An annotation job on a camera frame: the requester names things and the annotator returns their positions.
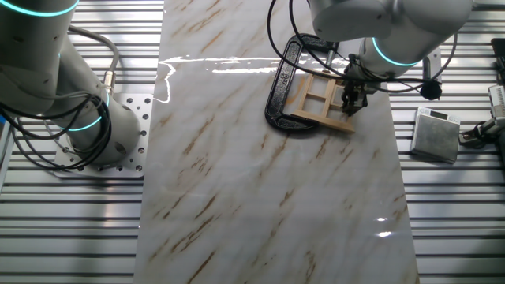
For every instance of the silver digital scale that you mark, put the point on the silver digital scale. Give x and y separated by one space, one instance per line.
434 138

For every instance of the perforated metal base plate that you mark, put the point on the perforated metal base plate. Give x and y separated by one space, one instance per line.
136 158

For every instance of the small silver camera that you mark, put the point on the small silver camera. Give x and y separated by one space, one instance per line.
498 100

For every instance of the white marble pattern board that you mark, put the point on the white marble pattern board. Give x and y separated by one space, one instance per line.
256 177

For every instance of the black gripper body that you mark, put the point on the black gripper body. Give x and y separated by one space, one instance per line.
357 90

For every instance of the black C-clamp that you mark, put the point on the black C-clamp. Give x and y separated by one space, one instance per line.
282 84

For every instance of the small wooden window model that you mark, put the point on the small wooden window model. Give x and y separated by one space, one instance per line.
315 118

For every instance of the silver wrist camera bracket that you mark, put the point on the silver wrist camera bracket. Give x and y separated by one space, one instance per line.
433 65

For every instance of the black rectangular device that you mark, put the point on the black rectangular device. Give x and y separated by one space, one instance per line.
499 59

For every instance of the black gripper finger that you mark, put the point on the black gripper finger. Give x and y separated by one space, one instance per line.
359 105
346 104

